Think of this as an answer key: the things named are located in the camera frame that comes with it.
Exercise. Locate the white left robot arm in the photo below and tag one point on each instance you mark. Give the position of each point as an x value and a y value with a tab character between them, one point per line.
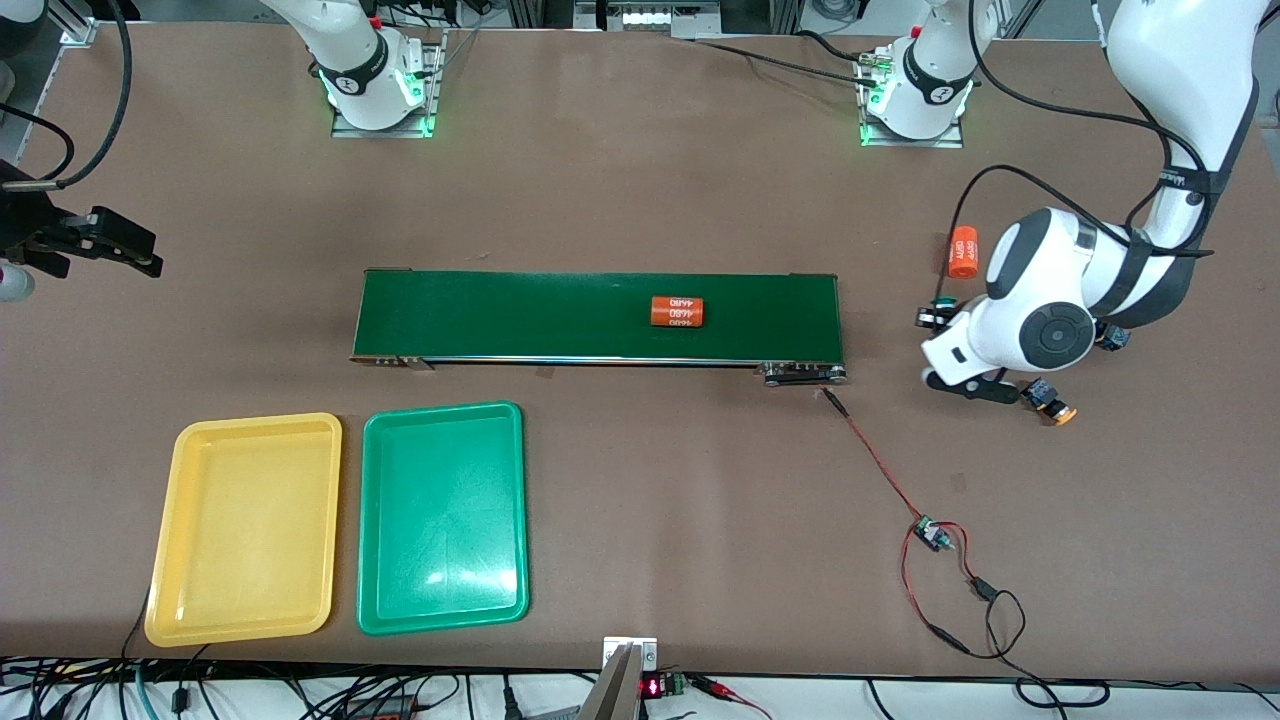
1180	60

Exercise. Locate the green conveyor belt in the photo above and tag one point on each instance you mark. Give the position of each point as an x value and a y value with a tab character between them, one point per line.
500	315

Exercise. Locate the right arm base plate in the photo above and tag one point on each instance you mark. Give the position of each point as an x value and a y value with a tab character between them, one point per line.
435	90

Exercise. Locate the red digit display module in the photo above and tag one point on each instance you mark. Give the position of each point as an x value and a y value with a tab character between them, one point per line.
655	687

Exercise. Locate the yellow mushroom push button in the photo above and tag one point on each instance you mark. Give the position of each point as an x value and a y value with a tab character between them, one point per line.
1040	392

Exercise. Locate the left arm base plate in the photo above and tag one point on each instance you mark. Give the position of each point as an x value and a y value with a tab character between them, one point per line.
900	143

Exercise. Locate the orange printed cylinder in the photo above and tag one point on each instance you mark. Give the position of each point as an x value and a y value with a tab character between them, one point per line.
677	312
962	252

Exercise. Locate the green plastic tray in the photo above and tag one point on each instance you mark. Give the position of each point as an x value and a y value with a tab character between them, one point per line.
440	510

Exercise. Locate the metal device with light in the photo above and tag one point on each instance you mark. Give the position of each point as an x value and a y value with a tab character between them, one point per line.
645	18

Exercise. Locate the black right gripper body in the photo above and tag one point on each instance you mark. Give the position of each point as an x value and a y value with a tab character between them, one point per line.
28	228

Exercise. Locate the aluminium frame extrusion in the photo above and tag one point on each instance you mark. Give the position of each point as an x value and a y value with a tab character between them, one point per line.
72	22

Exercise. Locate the red alligator clip lead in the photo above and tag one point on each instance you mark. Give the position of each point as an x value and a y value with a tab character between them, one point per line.
715	686

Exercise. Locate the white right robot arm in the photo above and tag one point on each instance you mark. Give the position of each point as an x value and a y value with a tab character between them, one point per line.
360	60

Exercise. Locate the silver mounting bracket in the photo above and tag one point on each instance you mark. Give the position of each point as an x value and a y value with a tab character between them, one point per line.
645	645

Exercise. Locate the small controller circuit board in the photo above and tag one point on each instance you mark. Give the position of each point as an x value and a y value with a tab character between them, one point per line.
933	534

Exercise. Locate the yellow plastic tray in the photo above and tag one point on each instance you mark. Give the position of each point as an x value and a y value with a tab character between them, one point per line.
245	520

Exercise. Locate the grey metal bar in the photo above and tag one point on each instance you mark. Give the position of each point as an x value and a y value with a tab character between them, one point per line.
612	690

